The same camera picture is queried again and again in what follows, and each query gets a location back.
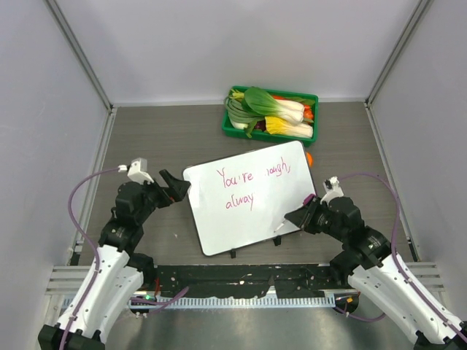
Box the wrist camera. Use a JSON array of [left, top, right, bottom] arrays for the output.
[[127, 157, 154, 184], [320, 176, 344, 205]]

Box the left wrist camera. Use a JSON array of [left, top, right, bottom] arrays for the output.
[[127, 157, 154, 184]]

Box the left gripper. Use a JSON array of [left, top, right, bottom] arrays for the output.
[[136, 169, 189, 224]]

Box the white slotted cable duct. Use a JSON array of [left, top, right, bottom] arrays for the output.
[[126, 295, 336, 309]]

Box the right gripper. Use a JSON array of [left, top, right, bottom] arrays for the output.
[[285, 195, 347, 241]]

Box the white whiteboard black frame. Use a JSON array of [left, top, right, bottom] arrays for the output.
[[182, 141, 316, 257]]

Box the yellow bok choy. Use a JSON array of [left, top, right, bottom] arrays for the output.
[[265, 117, 313, 139]]

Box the orange tangerine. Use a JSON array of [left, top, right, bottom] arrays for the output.
[[306, 152, 313, 167]]

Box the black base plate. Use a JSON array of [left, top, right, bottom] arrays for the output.
[[140, 264, 351, 299]]

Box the white marker with pink cap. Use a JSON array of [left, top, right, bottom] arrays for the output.
[[274, 194, 316, 233]]

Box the green bok choy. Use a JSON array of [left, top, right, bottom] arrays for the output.
[[243, 87, 304, 124]]

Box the green plastic tray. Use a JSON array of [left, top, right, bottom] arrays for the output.
[[222, 86, 318, 147]]

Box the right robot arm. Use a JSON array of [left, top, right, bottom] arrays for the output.
[[285, 197, 466, 349]]

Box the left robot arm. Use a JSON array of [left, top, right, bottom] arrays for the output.
[[38, 158, 190, 349]]

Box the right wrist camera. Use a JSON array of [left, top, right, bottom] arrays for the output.
[[320, 176, 344, 205]]

